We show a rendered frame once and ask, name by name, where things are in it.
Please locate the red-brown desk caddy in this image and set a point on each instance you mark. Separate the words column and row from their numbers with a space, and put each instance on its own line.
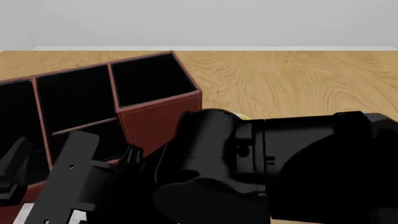
column 155, row 121

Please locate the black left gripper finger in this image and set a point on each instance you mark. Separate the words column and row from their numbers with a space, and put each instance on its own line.
column 17, row 158

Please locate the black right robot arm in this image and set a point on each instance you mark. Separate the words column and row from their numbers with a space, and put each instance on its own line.
column 311, row 163

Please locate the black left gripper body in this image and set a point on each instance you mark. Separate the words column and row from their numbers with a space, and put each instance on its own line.
column 7, row 192

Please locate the dark grey flat plate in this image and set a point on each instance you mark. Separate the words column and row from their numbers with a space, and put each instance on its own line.
column 66, row 163

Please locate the yellow book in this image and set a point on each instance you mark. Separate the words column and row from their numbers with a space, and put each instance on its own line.
column 242, row 116

